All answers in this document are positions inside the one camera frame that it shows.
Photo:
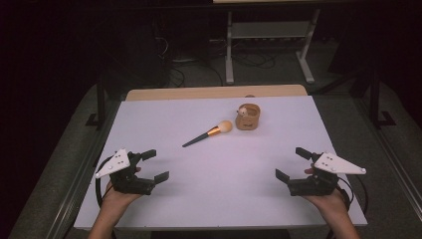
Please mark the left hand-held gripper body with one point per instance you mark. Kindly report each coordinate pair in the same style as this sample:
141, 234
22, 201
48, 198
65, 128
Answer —
124, 181

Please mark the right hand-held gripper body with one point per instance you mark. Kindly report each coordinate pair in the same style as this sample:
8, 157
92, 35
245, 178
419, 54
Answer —
315, 186

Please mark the brown brush holder cup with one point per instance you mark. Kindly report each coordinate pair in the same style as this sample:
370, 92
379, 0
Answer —
247, 121

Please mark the person's right hand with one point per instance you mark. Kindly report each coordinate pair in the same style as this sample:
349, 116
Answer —
330, 202

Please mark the person's left hand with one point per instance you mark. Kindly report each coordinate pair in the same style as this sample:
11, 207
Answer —
116, 202

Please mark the white table board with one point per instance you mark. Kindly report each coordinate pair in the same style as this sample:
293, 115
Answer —
205, 199

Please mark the black metal stand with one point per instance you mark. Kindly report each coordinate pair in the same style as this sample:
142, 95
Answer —
100, 99
375, 99

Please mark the wooden table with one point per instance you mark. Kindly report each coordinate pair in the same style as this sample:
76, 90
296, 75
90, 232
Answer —
199, 93

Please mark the white metal stand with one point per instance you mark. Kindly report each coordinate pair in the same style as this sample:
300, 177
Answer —
229, 49

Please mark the aluminium rail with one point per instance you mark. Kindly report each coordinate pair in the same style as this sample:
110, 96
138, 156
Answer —
85, 172
393, 156

